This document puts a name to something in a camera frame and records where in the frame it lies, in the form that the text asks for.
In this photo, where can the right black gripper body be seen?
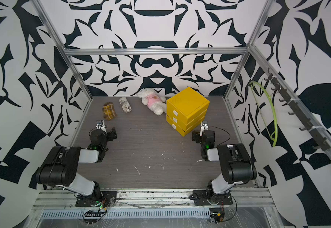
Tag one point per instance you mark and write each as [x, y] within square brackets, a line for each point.
[199, 139]

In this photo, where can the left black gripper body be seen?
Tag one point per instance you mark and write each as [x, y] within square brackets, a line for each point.
[110, 137]

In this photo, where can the yellow plastic drawer cabinet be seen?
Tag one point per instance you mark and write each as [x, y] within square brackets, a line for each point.
[186, 110]

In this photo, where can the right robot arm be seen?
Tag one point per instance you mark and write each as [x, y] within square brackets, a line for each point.
[235, 163]

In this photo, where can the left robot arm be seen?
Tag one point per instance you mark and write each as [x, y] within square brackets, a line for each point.
[60, 168]

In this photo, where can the brown plaid cloth item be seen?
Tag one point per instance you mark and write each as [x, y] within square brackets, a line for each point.
[109, 112]

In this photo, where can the white patterned small shoe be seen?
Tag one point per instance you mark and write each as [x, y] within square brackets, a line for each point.
[125, 105]

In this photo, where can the white plush toy pink shirt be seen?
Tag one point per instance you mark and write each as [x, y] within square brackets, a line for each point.
[153, 100]

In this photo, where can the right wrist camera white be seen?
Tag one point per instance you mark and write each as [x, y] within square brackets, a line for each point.
[204, 126]

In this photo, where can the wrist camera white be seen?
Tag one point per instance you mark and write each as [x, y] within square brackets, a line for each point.
[100, 124]
[204, 126]

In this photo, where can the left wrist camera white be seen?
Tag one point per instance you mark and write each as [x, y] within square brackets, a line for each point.
[100, 124]

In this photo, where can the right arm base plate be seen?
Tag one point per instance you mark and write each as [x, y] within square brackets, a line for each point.
[208, 198]

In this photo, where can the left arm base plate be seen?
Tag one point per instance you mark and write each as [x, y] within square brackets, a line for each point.
[105, 198]

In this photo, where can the black wall hook rack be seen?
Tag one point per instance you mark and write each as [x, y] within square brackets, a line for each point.
[288, 97]

